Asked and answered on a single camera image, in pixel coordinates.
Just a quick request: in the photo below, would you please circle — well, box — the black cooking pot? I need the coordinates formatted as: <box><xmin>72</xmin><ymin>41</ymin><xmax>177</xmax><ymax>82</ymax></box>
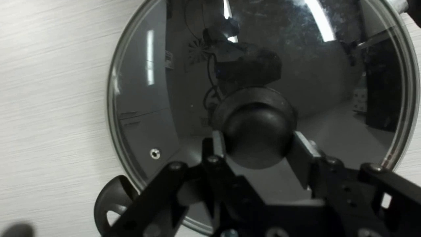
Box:
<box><xmin>94</xmin><ymin>0</ymin><xmax>421</xmax><ymax>237</ymax></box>

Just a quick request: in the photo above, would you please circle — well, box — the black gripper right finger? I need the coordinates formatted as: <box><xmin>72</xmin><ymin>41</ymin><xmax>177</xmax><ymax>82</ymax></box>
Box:
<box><xmin>287</xmin><ymin>131</ymin><xmax>421</xmax><ymax>237</ymax></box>

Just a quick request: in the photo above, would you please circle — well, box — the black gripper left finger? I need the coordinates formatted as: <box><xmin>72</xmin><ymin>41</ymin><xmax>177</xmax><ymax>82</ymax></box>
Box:
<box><xmin>115</xmin><ymin>131</ymin><xmax>265</xmax><ymax>237</ymax></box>

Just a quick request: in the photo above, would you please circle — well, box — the glass pot lid black knob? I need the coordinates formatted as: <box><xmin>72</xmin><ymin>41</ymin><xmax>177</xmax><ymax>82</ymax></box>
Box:
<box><xmin>106</xmin><ymin>0</ymin><xmax>421</xmax><ymax>237</ymax></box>

